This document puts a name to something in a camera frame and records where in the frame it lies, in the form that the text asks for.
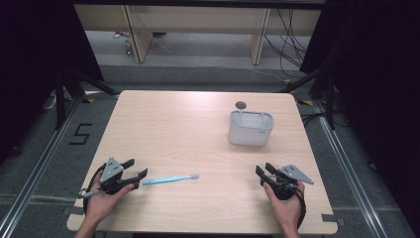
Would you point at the black curtain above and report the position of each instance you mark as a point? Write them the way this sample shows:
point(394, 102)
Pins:
point(33, 66)
point(379, 82)

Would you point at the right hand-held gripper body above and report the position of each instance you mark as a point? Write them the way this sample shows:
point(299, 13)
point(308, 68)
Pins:
point(284, 186)

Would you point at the small bottle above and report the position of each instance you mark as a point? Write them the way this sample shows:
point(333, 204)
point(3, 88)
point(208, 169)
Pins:
point(128, 48)

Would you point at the light blue toothbrush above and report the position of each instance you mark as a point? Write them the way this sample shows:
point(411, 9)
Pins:
point(168, 179)

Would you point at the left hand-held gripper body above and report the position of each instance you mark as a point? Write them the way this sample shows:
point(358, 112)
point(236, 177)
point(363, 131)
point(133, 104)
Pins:
point(110, 170)

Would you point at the black metal stand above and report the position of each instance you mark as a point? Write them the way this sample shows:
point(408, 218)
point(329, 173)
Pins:
point(330, 99)
point(60, 99)

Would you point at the yellow black tape strip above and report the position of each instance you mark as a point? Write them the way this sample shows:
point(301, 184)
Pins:
point(88, 100)
point(305, 102)

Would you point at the person's right hand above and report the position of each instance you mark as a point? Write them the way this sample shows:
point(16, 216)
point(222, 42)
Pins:
point(285, 208)

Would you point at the light wooden desk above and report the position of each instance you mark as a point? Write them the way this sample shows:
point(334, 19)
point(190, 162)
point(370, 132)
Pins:
point(198, 20)

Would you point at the dark round table grommet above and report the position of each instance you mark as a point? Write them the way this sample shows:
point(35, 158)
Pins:
point(240, 105)

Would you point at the metal floor rail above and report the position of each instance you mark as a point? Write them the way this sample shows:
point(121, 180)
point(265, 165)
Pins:
point(33, 178)
point(350, 172)

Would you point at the white plastic container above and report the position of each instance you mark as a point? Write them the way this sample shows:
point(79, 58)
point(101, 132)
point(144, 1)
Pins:
point(250, 130)

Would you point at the person's left hand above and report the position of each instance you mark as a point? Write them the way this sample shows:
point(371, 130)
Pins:
point(102, 203)

